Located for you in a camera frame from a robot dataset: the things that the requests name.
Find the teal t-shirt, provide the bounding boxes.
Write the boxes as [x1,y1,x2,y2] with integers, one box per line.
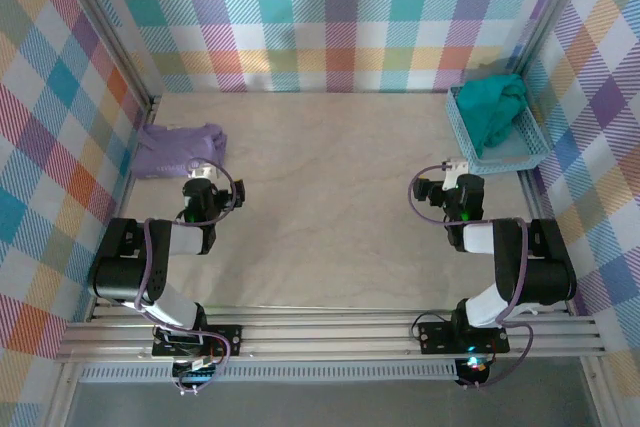
[457,73,529,158]

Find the folded purple t-shirt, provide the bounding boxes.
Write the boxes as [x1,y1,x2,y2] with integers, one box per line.
[130,121,229,181]

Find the light blue plastic basket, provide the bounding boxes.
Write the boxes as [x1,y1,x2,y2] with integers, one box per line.
[444,84,550,176]

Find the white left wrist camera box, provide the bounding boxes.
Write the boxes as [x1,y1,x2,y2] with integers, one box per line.
[188,159,221,181]

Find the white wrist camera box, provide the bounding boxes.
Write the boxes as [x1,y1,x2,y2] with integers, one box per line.
[440,159,471,188]
[188,159,221,181]

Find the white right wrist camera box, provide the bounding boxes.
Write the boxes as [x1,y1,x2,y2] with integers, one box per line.
[440,159,471,188]

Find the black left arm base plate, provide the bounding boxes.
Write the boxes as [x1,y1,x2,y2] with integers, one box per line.
[151,324,244,358]

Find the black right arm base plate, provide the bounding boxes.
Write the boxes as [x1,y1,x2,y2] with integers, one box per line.
[417,321,511,354]

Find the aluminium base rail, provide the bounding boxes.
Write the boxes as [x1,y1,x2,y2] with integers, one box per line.
[54,304,609,363]

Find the aluminium corner post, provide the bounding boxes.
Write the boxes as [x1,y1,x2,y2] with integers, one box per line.
[504,0,601,86]
[49,0,164,121]

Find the grey slotted cable duct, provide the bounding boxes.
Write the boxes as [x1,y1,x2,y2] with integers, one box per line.
[77,364,461,383]

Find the aluminium frame leg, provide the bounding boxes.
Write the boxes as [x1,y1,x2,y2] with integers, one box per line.
[582,356,619,427]
[44,361,84,427]

